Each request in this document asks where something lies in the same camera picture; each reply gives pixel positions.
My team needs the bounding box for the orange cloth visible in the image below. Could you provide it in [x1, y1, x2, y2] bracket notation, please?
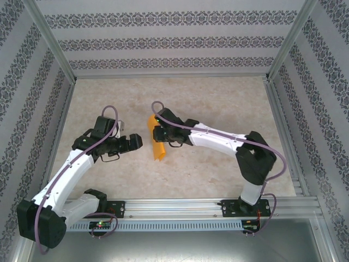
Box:
[147, 114, 167, 162]

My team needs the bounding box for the grey metal sheet panel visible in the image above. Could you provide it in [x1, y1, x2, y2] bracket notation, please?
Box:
[26, 231, 332, 262]

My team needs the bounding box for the aluminium frame cross bar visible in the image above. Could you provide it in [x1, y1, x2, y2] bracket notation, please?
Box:
[73, 71, 270, 80]

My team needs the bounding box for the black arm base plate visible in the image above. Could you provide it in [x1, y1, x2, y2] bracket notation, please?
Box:
[105, 200, 126, 219]
[221, 199, 271, 218]

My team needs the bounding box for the aluminium table side rail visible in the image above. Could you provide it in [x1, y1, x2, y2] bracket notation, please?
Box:
[37, 80, 77, 199]
[263, 79, 310, 197]

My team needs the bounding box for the long aluminium mounting rail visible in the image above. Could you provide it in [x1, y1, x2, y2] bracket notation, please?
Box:
[65, 198, 320, 219]

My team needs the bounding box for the slotted grey cable duct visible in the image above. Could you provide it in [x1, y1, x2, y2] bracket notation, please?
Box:
[67, 220, 243, 233]

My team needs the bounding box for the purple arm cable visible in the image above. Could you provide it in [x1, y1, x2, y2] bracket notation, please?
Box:
[35, 105, 119, 256]
[151, 100, 287, 237]

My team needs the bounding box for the aluminium frame post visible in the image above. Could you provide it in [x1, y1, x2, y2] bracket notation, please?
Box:
[26, 0, 77, 82]
[267, 0, 320, 81]

